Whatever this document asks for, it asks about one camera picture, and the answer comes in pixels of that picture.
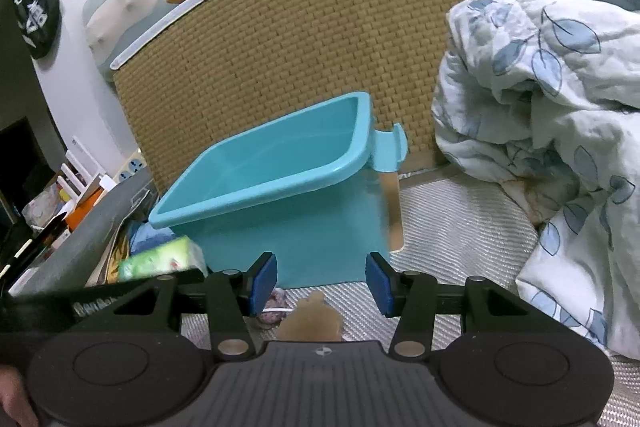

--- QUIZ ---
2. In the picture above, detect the green tissue pack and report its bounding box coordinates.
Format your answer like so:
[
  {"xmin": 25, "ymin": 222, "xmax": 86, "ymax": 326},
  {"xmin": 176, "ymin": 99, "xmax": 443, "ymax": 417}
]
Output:
[{"xmin": 118, "ymin": 236, "xmax": 207, "ymax": 282}]

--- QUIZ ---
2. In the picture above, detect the brown plush keychain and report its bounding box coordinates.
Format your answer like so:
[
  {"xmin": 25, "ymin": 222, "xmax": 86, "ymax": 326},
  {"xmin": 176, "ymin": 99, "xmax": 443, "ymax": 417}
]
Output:
[{"xmin": 276, "ymin": 291, "xmax": 344, "ymax": 343}]

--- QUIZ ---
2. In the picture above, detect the person's left hand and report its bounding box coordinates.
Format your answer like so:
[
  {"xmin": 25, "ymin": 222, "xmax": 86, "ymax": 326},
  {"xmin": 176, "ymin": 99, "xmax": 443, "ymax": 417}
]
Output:
[{"xmin": 0, "ymin": 365, "xmax": 39, "ymax": 427}]

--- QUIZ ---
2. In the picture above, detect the blue and white cloth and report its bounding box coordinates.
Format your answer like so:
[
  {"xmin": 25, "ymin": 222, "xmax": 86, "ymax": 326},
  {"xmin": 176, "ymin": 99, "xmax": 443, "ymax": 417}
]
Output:
[{"xmin": 129, "ymin": 222, "xmax": 176, "ymax": 256}]

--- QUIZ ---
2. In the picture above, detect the yellow cloth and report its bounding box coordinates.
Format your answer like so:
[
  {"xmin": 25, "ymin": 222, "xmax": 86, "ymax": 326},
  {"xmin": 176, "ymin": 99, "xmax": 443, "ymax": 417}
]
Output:
[{"xmin": 101, "ymin": 232, "xmax": 130, "ymax": 284}]

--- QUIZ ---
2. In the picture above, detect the teal plastic storage bin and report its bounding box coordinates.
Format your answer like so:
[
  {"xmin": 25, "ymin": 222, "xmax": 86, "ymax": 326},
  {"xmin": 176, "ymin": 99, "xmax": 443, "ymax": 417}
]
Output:
[{"xmin": 149, "ymin": 92, "xmax": 409, "ymax": 288}]

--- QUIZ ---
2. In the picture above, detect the white router with antennas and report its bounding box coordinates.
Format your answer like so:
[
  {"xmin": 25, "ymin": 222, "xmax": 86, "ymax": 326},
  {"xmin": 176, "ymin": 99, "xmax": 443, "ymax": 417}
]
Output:
[{"xmin": 56, "ymin": 136, "xmax": 116, "ymax": 205}]

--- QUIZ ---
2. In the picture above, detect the white power strip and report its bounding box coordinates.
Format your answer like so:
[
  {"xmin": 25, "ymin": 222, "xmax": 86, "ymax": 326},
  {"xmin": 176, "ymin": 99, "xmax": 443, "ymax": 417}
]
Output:
[{"xmin": 114, "ymin": 148, "xmax": 146, "ymax": 183}]

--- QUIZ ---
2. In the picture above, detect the floral white blue quilt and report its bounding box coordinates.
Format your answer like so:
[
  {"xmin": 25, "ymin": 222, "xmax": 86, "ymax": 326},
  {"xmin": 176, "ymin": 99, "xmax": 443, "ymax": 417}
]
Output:
[{"xmin": 432, "ymin": 0, "xmax": 639, "ymax": 359}]

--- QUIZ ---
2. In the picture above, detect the woven rattan headboard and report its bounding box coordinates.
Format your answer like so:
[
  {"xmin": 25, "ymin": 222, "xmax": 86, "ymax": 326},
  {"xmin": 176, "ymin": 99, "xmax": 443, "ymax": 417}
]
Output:
[{"xmin": 113, "ymin": 0, "xmax": 462, "ymax": 190}]

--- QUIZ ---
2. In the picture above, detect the light blue penguin pillow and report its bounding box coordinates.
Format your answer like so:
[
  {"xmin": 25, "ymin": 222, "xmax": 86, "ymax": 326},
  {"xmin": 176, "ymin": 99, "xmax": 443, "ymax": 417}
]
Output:
[{"xmin": 82, "ymin": 0, "xmax": 174, "ymax": 82}]

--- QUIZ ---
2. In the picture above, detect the pink plush keychain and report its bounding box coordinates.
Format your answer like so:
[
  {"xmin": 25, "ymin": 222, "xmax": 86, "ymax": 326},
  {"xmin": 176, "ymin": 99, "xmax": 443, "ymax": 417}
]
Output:
[{"xmin": 258, "ymin": 287, "xmax": 290, "ymax": 327}]

